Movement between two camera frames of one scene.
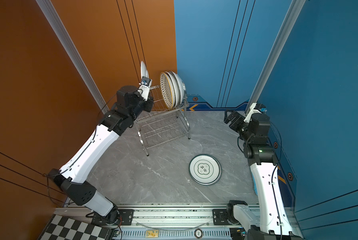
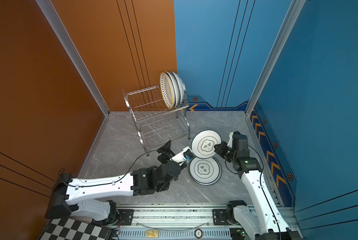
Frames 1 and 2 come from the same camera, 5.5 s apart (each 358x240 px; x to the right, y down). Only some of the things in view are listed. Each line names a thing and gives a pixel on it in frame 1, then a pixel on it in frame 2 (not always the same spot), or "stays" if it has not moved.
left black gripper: [148, 105] -> [168, 155]
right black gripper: [239, 119] -> [219, 150]
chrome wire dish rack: [163, 123] stays
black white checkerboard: [62, 227] stays
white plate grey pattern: [205, 169] stays
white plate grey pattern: [144, 72] -> [203, 142]
